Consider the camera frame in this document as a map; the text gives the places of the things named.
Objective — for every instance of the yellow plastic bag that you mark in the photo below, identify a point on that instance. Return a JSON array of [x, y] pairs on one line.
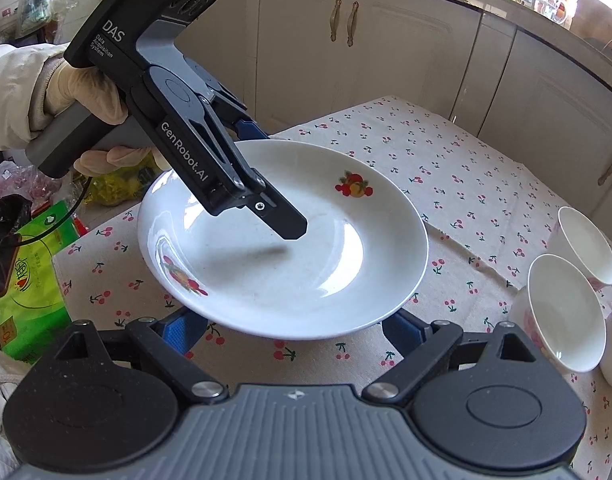
[[110, 185]]

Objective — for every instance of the glass teapot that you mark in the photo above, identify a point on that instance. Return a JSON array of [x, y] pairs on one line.
[[556, 10]]

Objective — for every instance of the green packet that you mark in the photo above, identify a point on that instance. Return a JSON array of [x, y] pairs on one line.
[[35, 285]]

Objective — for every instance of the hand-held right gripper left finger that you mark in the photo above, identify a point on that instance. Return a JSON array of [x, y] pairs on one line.
[[185, 334]]

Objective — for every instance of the white kitchen cabinets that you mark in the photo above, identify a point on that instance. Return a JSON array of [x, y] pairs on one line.
[[296, 50]]

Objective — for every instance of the white plate with fruit print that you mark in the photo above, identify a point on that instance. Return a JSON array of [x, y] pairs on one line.
[[336, 260]]

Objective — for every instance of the black plastic bag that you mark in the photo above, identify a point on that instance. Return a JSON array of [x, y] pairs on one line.
[[10, 210]]

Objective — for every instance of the white cloth bundle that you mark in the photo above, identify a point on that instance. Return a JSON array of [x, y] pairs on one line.
[[0, 410]]

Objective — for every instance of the cherry print tablecloth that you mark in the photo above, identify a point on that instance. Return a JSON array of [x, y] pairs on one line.
[[461, 160]]

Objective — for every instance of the white bowl with pink flower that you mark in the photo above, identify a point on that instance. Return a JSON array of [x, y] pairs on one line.
[[566, 310]]

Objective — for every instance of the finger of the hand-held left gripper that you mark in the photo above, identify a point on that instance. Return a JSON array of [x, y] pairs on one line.
[[286, 225], [251, 131]]

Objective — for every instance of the person's left hand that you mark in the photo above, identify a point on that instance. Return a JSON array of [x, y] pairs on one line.
[[80, 90]]

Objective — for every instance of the black flat device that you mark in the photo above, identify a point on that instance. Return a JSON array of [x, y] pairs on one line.
[[3, 265]]

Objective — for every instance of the person's left forearm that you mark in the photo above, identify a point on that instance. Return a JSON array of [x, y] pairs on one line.
[[10, 95]]

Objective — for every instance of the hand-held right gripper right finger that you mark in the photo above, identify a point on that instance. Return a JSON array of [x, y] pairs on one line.
[[403, 335]]

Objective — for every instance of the pink clear plastic bag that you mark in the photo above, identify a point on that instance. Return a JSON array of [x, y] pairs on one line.
[[30, 185]]

